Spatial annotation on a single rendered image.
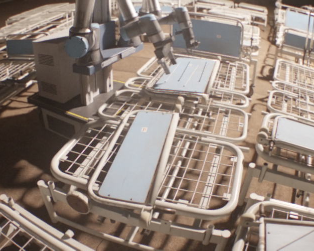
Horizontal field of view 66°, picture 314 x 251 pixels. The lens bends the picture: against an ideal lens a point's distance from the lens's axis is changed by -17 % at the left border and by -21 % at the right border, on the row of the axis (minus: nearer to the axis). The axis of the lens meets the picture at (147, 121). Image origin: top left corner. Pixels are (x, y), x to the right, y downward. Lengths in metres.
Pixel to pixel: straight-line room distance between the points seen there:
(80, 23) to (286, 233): 1.47
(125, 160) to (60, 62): 1.06
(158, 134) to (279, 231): 0.82
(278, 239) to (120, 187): 0.67
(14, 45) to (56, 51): 1.23
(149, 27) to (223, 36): 1.31
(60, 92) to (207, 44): 1.44
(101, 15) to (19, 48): 1.29
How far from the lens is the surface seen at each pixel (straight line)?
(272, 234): 1.05
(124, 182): 1.20
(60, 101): 2.27
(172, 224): 1.14
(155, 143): 1.40
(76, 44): 1.64
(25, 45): 3.13
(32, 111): 3.02
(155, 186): 1.17
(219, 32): 2.76
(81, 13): 1.63
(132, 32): 1.59
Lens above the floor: 1.34
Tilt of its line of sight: 31 degrees down
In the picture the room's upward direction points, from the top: straight up
